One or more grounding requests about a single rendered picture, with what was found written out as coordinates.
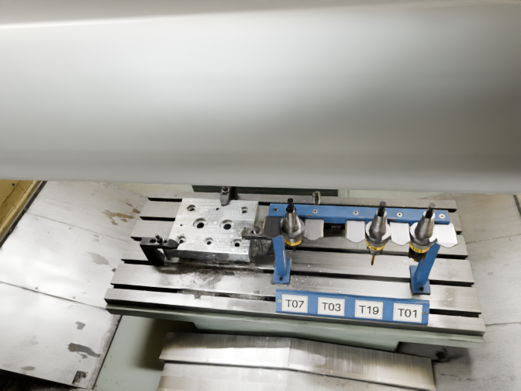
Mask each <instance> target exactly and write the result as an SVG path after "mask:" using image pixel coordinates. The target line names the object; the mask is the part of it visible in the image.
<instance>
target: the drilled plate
mask: <svg viewBox="0 0 521 391"><path fill-rule="evenodd" d="M189 204H191V205H189ZM186 206H188V207H186ZM186 208H187V209H186ZM195 209H196V211H195ZM209 209H210V210H209ZM238 210H239V212H238ZM247 210H249V211H247ZM188 211H189V212H188ZM190 211H191V212H190ZM216 211H217V212H216ZM259 212H260V207H259V202H258V201H243V200H230V201H229V202H228V204H227V207H226V206H221V203H220V201H219V199H182V202H181V205H180V208H179V210H178V214H177V216H176V219H175V221H174V225H173V227H172V230H171V233H170V236H169V238H170V239H175V240H176V239H177V240H176V241H177V242H178V243H179V244H180V243H183V244H181V245H178V248H175V249H173V250H170V249H165V251H166V252H167V255H168V257H174V258H198V259H210V260H223V261H246V262H250V258H251V254H252V250H253V245H254V239H245V238H243V237H242V238H243V239H244V240H243V242H242V243H241V241H242V238H241V236H240V238H241V239H239V237H238V236H239V234H238V231H239V232H241V231H243V230H245V229H248V228H255V224H256V223H257V221H258V217H259ZM211 213H212V214H211ZM186 215H187V216H186ZM200 217H203V218H201V219H200ZM206 217H207V218H206ZM240 217H241V218H240ZM196 218H197V219H196ZM204 218H205V219H207V221H206V220H205V219H204ZM231 219H232V220H231ZM183 221H184V222H183ZM193 221H194V223H193ZM235 221H236V222H235ZM210 222H211V223H210ZM234 222H235V223H234ZM242 224H243V225H242ZM244 224H245V225H244ZM178 225H180V226H181V225H183V227H180V226H178ZM191 225H193V226H191ZM206 225H207V226H206ZM233 225H234V226H233ZM246 226H247V227H246ZM203 227H204V229H203ZM239 227H240V228H239ZM242 227H244V228H243V229H242ZM197 229H198V230H197ZM179 230H180V231H179ZM225 230H226V232H225ZM240 230H241V231H240ZM178 231H179V232H178ZM228 231H229V232H228ZM235 231H236V232H235ZM182 233H183V234H185V237H184V236H183V234H182ZM178 234H180V236H179V238H177V236H178ZM181 234H182V236H181ZM189 234H191V236H190V235H189ZM186 237H187V238H186ZM231 237H232V238H233V240H232V242H231V243H232V245H230V239H232V238H231ZM235 237H236V238H235ZM197 238H198V239H197ZM185 240H186V241H185ZM184 241H185V242H184ZM202 242H203V243H202ZM212 244H213V245H212Z"/></svg>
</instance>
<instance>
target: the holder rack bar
mask: <svg viewBox="0 0 521 391"><path fill-rule="evenodd" d="M287 207H288V204H273V203H271V204H270V207H269V212H268V216H282V217H284V219H285V212H286V208H287ZM294 207H295V208H296V210H297V214H298V218H300V219H301V220H302V221H303V222H304V218H322V219H324V223H345V220H365V221H366V224H368V223H369V222H371V221H372V220H373V218H374V215H375V213H376V211H377V210H378V207H357V206H315V205H294ZM385 211H386V213H387V224H388V222H389V221H395V222H409V225H410V226H412V225H413V224H414V223H418V222H419V220H420V218H421V217H422V215H423V213H424V212H426V209H400V208H385ZM434 214H435V219H434V223H446V224H450V216H449V213H448V210H441V209H434ZM284 219H283V220H284Z"/></svg>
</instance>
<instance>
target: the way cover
mask: <svg viewBox="0 0 521 391"><path fill-rule="evenodd" d="M266 338H267V339H266ZM261 339H262V342H261ZM255 341H256V343H255ZM258 341H259V342H258ZM263 341H264V342H263ZM287 342H288V343H287ZM262 344H263V345H262ZM256 345H257V346H256ZM258 345H259V346H260V347H259V346H258ZM256 348H257V349H256ZM254 349H255V350H254ZM321 352H322V353H321ZM262 355H263V356H262ZM286 355H287V356H286ZM159 359H160V361H161V362H162V363H163V364H164V369H163V372H162V375H161V378H160V382H159V385H158V388H157V391H318V390H319V391H436V388H435V385H434V381H433V370H432V364H431V358H424V357H418V356H413V355H403V354H397V353H391V352H386V351H376V350H371V349H365V348H355V347H350V346H344V345H338V344H329V343H328V344H327V343H323V342H318V341H308V340H302V339H297V338H292V337H261V336H243V335H226V334H192V333H175V332H167V336H166V339H165V342H164V346H163V349H162V352H161V355H160V357H159ZM276 359H277V360H276ZM249 363H250V364H249ZM277 365H278V366H277ZM283 366H284V367H283ZM245 367H246V368H245ZM251 367H252V369H253V370H252V369H250V368H251ZM256 367H257V368H256ZM261 367H262V368H261ZM274 368H275V369H274ZM271 369H272V370H271ZM273 369H274V370H273ZM330 369H331V370H330ZM255 370H256V371H255ZM278 370H280V371H278ZM283 370H284V371H283ZM295 371H297V372H296V373H295ZM298 371H299V372H298ZM307 374H308V375H307ZM321 374H322V376H323V377H322V376H321ZM323 374H324V375H323ZM316 375H317V376H318V377H317V376H316ZM320 376H321V377H320ZM325 376H326V377H325ZM328 376H330V377H329V378H328ZM269 377H270V379H269ZM318 379H319V380H318ZM315 386H316V387H315Z"/></svg>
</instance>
